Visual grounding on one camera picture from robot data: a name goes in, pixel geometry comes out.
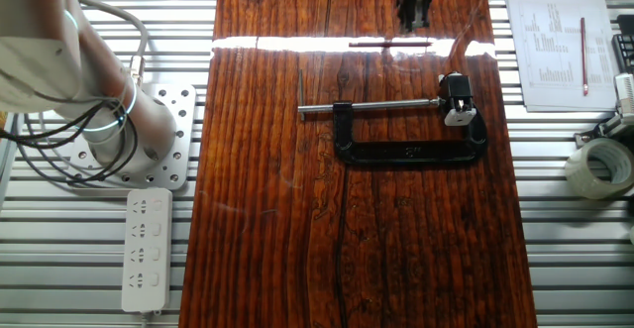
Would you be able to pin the red pen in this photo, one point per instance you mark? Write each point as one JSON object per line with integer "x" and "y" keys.
{"x": 584, "y": 55}

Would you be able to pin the printed paper sheet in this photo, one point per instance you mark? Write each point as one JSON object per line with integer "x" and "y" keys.
{"x": 555, "y": 70}

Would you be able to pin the clear tape roll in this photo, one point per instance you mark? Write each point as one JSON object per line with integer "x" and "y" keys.
{"x": 584, "y": 174}

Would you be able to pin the black C-clamp with steel screw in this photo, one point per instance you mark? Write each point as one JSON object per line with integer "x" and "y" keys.
{"x": 406, "y": 152}

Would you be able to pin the silver handheld device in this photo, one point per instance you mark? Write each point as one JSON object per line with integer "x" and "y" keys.
{"x": 626, "y": 95}

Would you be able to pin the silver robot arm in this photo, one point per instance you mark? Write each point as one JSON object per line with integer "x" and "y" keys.
{"x": 49, "y": 45}

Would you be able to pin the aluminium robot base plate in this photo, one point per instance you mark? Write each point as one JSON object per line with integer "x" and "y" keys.
{"x": 180, "y": 100}

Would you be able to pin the white power strip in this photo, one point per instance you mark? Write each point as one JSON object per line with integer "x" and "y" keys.
{"x": 147, "y": 249}

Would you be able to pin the brown wooden board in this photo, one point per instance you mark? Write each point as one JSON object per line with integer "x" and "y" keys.
{"x": 277, "y": 268}

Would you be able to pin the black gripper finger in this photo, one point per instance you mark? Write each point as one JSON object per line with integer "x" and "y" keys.
{"x": 425, "y": 6}
{"x": 406, "y": 8}

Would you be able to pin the red pencil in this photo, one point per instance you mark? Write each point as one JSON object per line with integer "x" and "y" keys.
{"x": 391, "y": 44}

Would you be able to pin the black white pencil sharpener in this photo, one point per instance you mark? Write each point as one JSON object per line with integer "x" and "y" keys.
{"x": 458, "y": 92}

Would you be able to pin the black keyboard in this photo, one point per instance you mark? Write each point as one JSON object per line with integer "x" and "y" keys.
{"x": 625, "y": 53}

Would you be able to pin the small metal clip tool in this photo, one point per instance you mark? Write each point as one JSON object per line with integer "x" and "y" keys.
{"x": 606, "y": 130}

